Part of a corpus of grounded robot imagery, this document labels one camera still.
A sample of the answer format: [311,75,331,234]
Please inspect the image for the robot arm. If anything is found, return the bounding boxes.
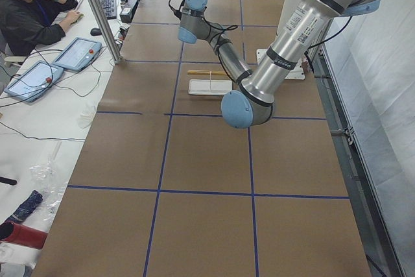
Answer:
[221,0,380,128]
[172,0,252,85]

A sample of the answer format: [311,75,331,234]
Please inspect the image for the white rack base tray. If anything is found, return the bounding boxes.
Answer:
[188,79,233,96]

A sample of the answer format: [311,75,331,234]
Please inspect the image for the wooden rack rod upper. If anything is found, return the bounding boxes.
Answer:
[187,70,227,76]

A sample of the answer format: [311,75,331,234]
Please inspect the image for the white crumpled tissue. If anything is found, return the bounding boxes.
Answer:
[77,102,97,129]

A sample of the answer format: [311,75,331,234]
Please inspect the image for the black mini pc box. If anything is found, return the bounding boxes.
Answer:
[119,0,138,23]

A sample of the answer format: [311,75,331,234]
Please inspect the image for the black computer mouse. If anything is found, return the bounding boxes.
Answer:
[89,28,102,36]

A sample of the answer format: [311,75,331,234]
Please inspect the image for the teach pendant far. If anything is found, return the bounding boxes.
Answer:
[53,37,102,72]

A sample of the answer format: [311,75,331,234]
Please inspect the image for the teach pendant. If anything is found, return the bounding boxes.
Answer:
[53,37,102,72]
[5,61,64,102]

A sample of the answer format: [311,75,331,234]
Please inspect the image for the black keyboard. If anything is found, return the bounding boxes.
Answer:
[99,0,117,19]

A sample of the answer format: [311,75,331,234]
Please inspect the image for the clear plastic wrap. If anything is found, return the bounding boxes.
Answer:
[30,157,71,230]

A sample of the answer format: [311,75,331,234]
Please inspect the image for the white curtain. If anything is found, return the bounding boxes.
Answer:
[325,8,414,276]

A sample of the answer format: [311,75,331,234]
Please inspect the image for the teach pendant near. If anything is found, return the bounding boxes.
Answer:
[5,61,64,102]

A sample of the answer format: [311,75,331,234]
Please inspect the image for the seated man black jacket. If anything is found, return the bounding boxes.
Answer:
[1,0,82,56]

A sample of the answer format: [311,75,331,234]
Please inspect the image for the red cylinder bottle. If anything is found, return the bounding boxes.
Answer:
[1,222,48,250]

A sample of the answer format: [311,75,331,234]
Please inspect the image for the aluminium frame post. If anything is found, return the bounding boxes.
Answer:
[88,0,123,64]

